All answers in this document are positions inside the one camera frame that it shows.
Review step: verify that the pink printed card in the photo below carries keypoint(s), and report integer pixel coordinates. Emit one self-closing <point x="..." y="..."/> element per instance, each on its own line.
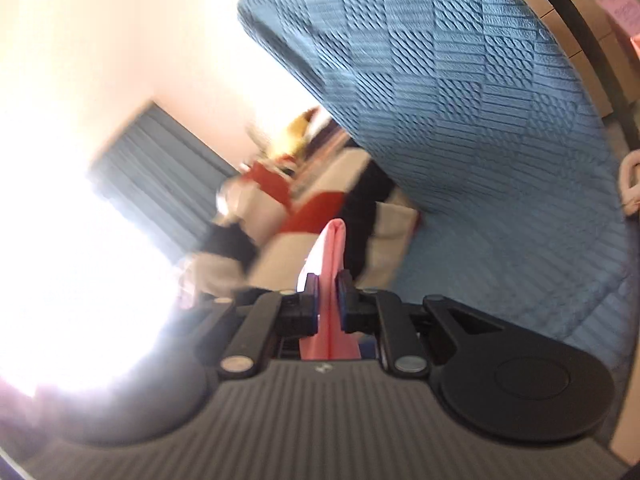
<point x="620" y="10"/>

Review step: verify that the pink paper bag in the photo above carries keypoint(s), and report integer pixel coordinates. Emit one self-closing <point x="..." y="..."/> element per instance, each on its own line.
<point x="330" y="270"/>

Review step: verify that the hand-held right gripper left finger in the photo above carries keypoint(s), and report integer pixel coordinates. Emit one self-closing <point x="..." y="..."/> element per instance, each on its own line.
<point x="311" y="310"/>

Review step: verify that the blue textured cushion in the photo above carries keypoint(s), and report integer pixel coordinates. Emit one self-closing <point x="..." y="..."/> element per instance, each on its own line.
<point x="450" y="110"/>

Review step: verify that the striped printed blanket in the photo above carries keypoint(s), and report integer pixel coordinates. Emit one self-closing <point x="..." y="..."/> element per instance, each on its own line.
<point x="310" y="210"/>

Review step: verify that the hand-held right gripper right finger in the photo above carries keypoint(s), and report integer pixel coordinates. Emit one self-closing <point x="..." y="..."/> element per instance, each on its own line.
<point x="343" y="305"/>

